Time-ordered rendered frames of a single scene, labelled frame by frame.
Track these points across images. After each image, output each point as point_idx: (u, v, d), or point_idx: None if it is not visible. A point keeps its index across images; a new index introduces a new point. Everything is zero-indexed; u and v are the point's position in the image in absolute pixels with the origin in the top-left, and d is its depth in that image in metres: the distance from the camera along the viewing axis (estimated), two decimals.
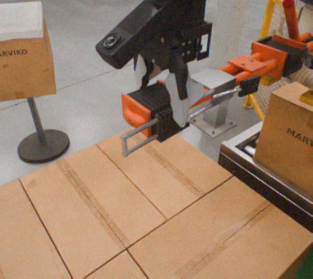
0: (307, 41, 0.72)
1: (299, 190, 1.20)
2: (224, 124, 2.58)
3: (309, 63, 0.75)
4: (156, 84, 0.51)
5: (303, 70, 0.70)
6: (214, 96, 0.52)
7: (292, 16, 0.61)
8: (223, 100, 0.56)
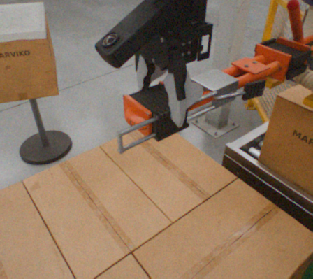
0: (312, 44, 0.71)
1: (304, 193, 1.20)
2: (226, 124, 2.57)
3: None
4: (158, 85, 0.51)
5: (307, 73, 0.69)
6: (216, 98, 0.52)
7: (296, 19, 0.61)
8: (226, 102, 0.56)
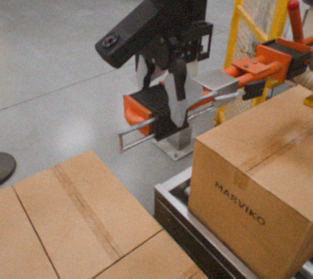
0: (312, 45, 0.71)
1: (232, 255, 0.98)
2: (189, 145, 2.36)
3: None
4: (158, 85, 0.51)
5: (307, 73, 0.69)
6: (216, 98, 0.52)
7: (296, 19, 0.61)
8: (226, 102, 0.56)
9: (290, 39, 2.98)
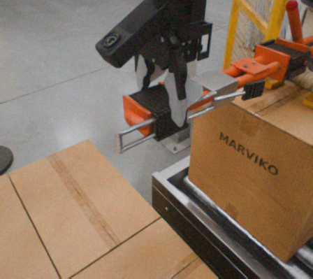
0: (311, 45, 0.72)
1: (231, 242, 0.96)
2: (188, 138, 2.33)
3: (312, 66, 0.75)
4: (158, 86, 0.51)
5: (307, 73, 0.69)
6: (216, 98, 0.52)
7: (295, 19, 0.61)
8: (226, 103, 0.56)
9: (290, 33, 2.96)
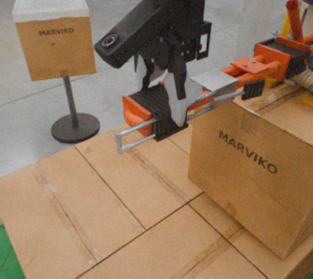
0: (311, 43, 0.71)
1: None
2: None
3: (312, 65, 0.75)
4: (158, 86, 0.51)
5: (307, 72, 0.69)
6: (215, 98, 0.52)
7: (295, 18, 0.61)
8: (225, 102, 0.56)
9: None
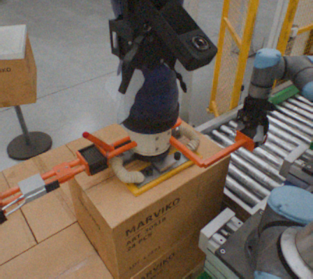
0: (121, 145, 1.09)
1: None
2: None
3: (128, 156, 1.13)
4: None
5: (115, 166, 1.07)
6: (25, 198, 0.90)
7: (91, 140, 0.99)
8: (39, 196, 0.94)
9: (271, 42, 3.59)
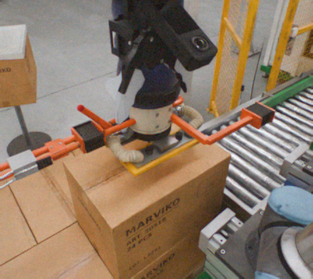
0: None
1: None
2: None
3: (126, 136, 1.06)
4: None
5: (112, 144, 1.00)
6: (15, 175, 0.83)
7: (86, 115, 0.92)
8: (30, 173, 0.87)
9: (271, 42, 3.59)
